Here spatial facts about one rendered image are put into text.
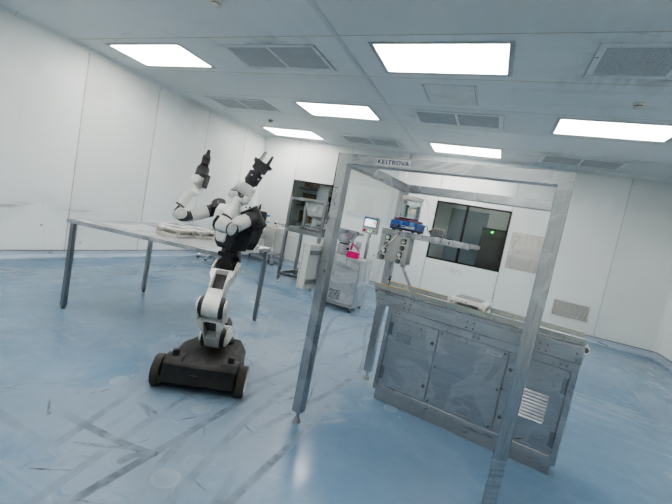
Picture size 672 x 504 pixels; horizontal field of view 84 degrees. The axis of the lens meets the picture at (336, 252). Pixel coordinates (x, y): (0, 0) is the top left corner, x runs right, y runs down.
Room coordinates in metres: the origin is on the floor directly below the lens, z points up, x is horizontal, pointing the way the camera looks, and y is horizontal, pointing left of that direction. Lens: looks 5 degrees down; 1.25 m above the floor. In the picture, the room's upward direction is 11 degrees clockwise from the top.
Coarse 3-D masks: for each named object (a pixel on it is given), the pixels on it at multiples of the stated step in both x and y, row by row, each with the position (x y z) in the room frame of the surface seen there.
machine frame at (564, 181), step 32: (352, 160) 2.13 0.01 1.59; (416, 160) 1.94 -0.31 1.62; (416, 192) 2.94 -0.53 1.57; (448, 192) 2.82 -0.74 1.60; (544, 256) 1.61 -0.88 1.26; (320, 288) 2.15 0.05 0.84; (544, 288) 1.60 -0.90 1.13; (320, 320) 2.17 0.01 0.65; (512, 384) 1.61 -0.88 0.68; (512, 416) 1.60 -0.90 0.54
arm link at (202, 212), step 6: (180, 210) 2.55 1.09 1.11; (186, 210) 2.61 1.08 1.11; (192, 210) 2.62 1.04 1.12; (198, 210) 2.64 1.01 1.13; (204, 210) 2.65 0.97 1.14; (180, 216) 2.55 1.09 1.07; (186, 216) 2.57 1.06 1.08; (192, 216) 2.61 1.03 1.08; (198, 216) 2.63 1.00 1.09; (204, 216) 2.66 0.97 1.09
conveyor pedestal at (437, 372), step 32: (416, 320) 2.59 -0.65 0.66; (384, 352) 2.69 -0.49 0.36; (416, 352) 2.57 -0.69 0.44; (448, 352) 2.47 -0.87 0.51; (480, 352) 2.37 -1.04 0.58; (512, 352) 2.27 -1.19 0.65; (384, 384) 2.66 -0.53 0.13; (416, 384) 2.55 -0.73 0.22; (448, 384) 2.45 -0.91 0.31; (480, 384) 2.35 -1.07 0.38; (544, 384) 2.18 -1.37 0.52; (416, 416) 2.53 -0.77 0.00; (448, 416) 2.41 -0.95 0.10; (480, 416) 2.33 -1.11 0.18; (544, 416) 2.16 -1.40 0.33; (512, 448) 2.23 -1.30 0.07; (544, 448) 2.14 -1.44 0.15
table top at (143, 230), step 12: (96, 228) 3.20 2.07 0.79; (108, 228) 3.18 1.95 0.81; (120, 228) 3.27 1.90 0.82; (132, 228) 3.42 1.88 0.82; (144, 228) 3.60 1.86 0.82; (156, 228) 3.79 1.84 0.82; (156, 240) 3.09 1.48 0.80; (168, 240) 3.09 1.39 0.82; (180, 240) 3.23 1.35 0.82; (192, 240) 3.39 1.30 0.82; (204, 240) 3.56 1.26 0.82; (204, 252) 3.00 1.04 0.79; (216, 252) 2.98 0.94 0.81; (252, 252) 3.58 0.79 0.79
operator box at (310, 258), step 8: (304, 248) 2.10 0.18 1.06; (312, 248) 2.10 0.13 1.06; (320, 248) 2.17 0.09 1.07; (304, 256) 2.09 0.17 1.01; (312, 256) 2.11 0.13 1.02; (320, 256) 2.19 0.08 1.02; (304, 264) 2.09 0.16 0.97; (312, 264) 2.13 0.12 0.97; (304, 272) 2.08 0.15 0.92; (312, 272) 2.14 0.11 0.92; (304, 280) 2.08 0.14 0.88; (312, 280) 2.14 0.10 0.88; (304, 288) 2.10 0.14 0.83
